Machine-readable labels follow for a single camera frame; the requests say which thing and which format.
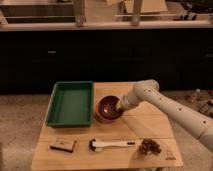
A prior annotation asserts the green plastic tray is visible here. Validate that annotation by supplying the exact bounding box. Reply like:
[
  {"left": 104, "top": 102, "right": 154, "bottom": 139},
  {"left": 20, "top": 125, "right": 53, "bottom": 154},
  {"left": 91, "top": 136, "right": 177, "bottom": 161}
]
[{"left": 46, "top": 81, "right": 94, "bottom": 128}]

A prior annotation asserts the long wooden counter shelf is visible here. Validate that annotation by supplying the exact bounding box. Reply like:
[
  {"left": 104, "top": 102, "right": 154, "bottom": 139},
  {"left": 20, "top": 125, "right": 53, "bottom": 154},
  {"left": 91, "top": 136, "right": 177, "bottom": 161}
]
[{"left": 0, "top": 0, "right": 213, "bottom": 32}]

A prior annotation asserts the white handled brush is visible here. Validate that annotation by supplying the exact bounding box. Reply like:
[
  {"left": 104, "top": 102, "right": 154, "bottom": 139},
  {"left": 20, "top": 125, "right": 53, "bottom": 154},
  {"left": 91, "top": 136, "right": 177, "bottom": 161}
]
[{"left": 89, "top": 139, "right": 136, "bottom": 152}]

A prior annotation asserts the brown pine cone cluster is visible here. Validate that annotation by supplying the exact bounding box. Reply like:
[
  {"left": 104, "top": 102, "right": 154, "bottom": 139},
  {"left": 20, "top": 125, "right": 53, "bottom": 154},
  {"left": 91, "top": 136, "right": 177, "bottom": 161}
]
[{"left": 139, "top": 139, "right": 161, "bottom": 155}]

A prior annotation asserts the wooden folding table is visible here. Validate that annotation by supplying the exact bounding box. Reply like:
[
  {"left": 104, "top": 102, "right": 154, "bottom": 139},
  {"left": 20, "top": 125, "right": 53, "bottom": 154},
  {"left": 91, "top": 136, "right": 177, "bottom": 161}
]
[{"left": 31, "top": 81, "right": 184, "bottom": 171}]

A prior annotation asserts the dark brown bowl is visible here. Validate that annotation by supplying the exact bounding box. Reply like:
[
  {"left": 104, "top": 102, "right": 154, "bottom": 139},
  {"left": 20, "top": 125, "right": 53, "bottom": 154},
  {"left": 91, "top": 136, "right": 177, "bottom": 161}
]
[{"left": 98, "top": 96, "right": 119, "bottom": 111}]

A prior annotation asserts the orange-brown bowl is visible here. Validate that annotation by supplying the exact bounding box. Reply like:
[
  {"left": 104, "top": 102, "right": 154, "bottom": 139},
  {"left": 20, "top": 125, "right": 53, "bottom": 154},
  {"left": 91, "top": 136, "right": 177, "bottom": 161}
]
[{"left": 98, "top": 108, "right": 124, "bottom": 121}]

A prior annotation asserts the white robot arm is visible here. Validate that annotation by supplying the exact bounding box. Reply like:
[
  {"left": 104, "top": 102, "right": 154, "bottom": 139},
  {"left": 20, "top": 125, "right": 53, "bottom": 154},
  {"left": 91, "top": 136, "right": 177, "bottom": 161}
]
[{"left": 116, "top": 79, "right": 213, "bottom": 153}]

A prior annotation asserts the small brown wooden block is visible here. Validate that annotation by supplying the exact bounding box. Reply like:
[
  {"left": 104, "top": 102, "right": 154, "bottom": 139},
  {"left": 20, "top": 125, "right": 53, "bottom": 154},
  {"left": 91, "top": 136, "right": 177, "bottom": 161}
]
[{"left": 50, "top": 138, "right": 77, "bottom": 153}]

